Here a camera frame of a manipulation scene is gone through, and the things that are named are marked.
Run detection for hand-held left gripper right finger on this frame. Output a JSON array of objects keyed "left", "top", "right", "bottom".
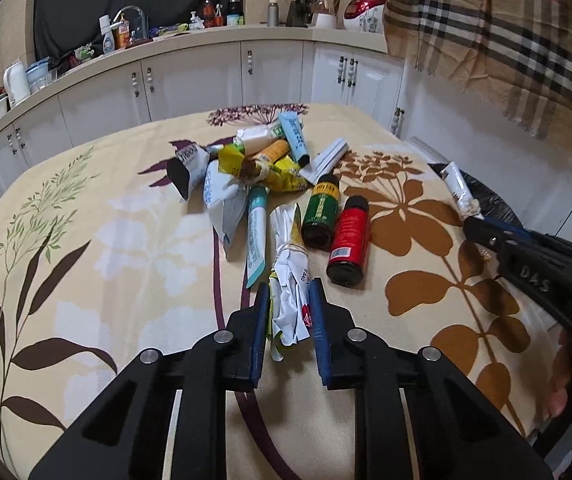
[{"left": 308, "top": 280, "right": 554, "bottom": 480}]

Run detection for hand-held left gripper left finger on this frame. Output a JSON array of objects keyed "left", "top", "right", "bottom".
[{"left": 28, "top": 282, "right": 271, "bottom": 480}]

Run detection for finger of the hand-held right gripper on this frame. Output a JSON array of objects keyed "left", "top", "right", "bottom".
[
  {"left": 463, "top": 216, "right": 512, "bottom": 261},
  {"left": 481, "top": 217, "right": 547, "bottom": 244}
]

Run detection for black bag trash bin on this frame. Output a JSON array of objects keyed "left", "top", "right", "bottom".
[{"left": 428, "top": 162, "right": 524, "bottom": 233}]

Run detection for white squeezed tube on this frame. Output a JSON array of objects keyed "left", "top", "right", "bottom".
[{"left": 438, "top": 161, "right": 482, "bottom": 221}]

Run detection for teal white tube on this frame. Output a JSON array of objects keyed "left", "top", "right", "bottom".
[{"left": 246, "top": 185, "right": 270, "bottom": 289}]

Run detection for yellow packet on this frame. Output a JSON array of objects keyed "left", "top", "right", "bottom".
[{"left": 217, "top": 142, "right": 311, "bottom": 193}]

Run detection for white carton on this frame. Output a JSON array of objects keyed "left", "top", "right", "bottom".
[{"left": 298, "top": 137, "right": 349, "bottom": 186}]

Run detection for orange label brown bottle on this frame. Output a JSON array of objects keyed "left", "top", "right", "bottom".
[{"left": 238, "top": 139, "right": 291, "bottom": 181}]

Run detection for green bottle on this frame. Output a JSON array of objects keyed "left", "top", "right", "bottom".
[{"left": 301, "top": 174, "right": 341, "bottom": 251}]

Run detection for white blue pouch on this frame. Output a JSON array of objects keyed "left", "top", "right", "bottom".
[{"left": 203, "top": 160, "right": 249, "bottom": 261}]

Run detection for black white packet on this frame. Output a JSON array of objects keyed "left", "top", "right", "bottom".
[{"left": 166, "top": 142, "right": 211, "bottom": 202}]

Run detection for white green tube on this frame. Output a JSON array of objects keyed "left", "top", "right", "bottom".
[{"left": 236, "top": 125, "right": 287, "bottom": 156}]

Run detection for light blue tube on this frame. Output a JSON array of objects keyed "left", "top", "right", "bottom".
[{"left": 278, "top": 111, "right": 311, "bottom": 168}]

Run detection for plaid curtain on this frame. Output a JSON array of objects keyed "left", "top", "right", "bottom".
[{"left": 383, "top": 0, "right": 572, "bottom": 168}]

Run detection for red white rice cooker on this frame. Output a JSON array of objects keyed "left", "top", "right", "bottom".
[{"left": 343, "top": 0, "right": 387, "bottom": 35}]

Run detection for white kitchen cabinets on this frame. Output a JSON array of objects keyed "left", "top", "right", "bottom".
[{"left": 0, "top": 40, "right": 572, "bottom": 246}]

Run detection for white blender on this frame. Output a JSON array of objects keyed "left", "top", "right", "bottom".
[{"left": 311, "top": 0, "right": 341, "bottom": 30}]

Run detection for black knife block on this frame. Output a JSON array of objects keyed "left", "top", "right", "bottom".
[{"left": 286, "top": 0, "right": 317, "bottom": 28}]

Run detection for beige kitchen countertop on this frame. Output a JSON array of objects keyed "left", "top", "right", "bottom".
[{"left": 0, "top": 22, "right": 389, "bottom": 126}]

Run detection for orange dish soap bottle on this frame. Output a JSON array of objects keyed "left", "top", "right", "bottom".
[{"left": 114, "top": 14, "right": 131, "bottom": 50}]

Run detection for white spray bottle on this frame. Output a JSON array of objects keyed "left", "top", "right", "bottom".
[{"left": 98, "top": 15, "right": 116, "bottom": 56}]

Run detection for clear plastic container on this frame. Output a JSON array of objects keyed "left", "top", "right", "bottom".
[{"left": 26, "top": 57, "right": 54, "bottom": 93}]

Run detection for chrome faucet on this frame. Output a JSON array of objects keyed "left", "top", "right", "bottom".
[{"left": 113, "top": 5, "right": 149, "bottom": 41}]

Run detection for white kettle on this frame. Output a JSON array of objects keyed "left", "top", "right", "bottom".
[{"left": 3, "top": 61, "right": 31, "bottom": 106}]

